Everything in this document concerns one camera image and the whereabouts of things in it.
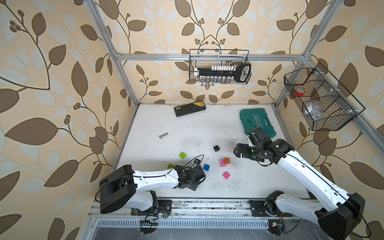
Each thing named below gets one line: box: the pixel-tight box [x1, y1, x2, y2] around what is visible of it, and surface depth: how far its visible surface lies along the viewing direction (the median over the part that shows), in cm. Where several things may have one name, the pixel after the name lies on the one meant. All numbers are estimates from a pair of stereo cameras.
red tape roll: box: [294, 88, 305, 97], surface depth 84 cm
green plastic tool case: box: [239, 108, 277, 138], surface depth 107 cm
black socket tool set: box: [193, 63, 252, 84], surface depth 86 cm
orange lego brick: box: [224, 157, 231, 165], surface depth 87 cm
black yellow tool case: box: [174, 100, 206, 117], surface depth 118 cm
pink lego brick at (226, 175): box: [222, 171, 231, 180], surface depth 86 cm
